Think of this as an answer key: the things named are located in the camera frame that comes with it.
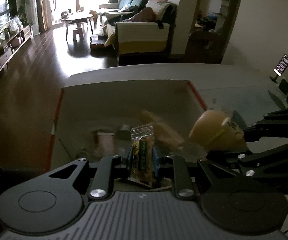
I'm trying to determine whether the small dark snack packet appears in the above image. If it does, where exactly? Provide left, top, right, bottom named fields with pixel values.
left=128, top=124, right=155, bottom=188

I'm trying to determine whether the yellow round toy figure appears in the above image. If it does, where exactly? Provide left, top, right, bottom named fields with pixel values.
left=188, top=110, right=248, bottom=152

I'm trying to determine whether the red cardboard box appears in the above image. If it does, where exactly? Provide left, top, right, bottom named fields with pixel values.
left=50, top=79, right=207, bottom=169

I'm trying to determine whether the green potted plant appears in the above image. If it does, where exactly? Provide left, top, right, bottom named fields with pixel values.
left=17, top=0, right=33, bottom=27

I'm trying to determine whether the teal sofa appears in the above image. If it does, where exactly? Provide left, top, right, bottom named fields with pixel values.
left=99, top=0, right=148, bottom=13

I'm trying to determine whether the small grey stool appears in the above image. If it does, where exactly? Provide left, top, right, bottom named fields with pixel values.
left=73, top=27, right=84, bottom=41

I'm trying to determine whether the clear bag of brown flakes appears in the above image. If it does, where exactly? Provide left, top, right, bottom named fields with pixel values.
left=138, top=110, right=185, bottom=150

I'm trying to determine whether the wooden tv cabinet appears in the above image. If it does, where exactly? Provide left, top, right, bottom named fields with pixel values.
left=0, top=25, right=33, bottom=72

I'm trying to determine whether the white tooth plush badge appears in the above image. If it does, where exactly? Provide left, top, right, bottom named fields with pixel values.
left=94, top=132, right=116, bottom=157

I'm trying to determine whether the beige striped sofa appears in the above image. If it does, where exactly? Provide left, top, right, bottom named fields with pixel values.
left=103, top=0, right=177, bottom=56

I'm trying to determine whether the phone on black stand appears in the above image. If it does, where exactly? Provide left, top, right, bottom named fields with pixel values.
left=270, top=54, right=288, bottom=83

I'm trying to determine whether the flat screen television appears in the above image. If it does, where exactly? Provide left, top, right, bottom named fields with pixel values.
left=0, top=0, right=17, bottom=27

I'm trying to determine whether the white coffee table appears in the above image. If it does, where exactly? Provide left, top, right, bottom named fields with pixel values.
left=60, top=12, right=93, bottom=40

